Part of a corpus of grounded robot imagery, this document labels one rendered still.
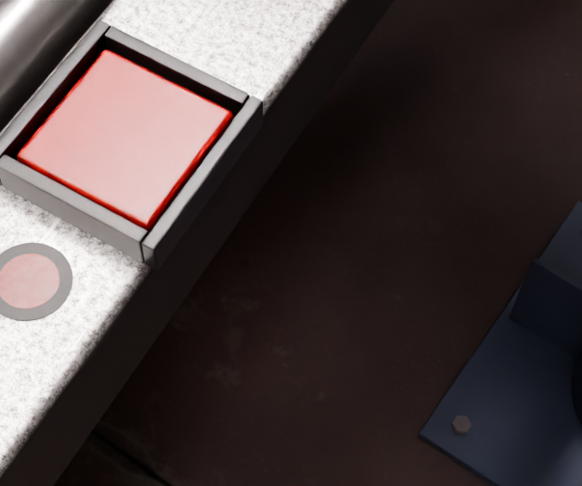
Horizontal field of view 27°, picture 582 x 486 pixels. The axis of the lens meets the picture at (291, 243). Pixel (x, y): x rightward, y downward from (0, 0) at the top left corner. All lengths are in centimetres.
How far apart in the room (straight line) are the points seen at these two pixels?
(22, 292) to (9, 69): 10
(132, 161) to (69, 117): 3
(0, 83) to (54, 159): 6
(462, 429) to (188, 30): 94
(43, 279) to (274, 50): 13
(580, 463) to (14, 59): 102
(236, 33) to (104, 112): 7
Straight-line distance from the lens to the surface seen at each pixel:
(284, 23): 51
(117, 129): 46
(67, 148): 46
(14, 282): 45
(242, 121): 46
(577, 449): 142
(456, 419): 139
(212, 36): 50
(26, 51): 51
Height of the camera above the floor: 131
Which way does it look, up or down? 61 degrees down
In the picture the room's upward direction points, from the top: 3 degrees clockwise
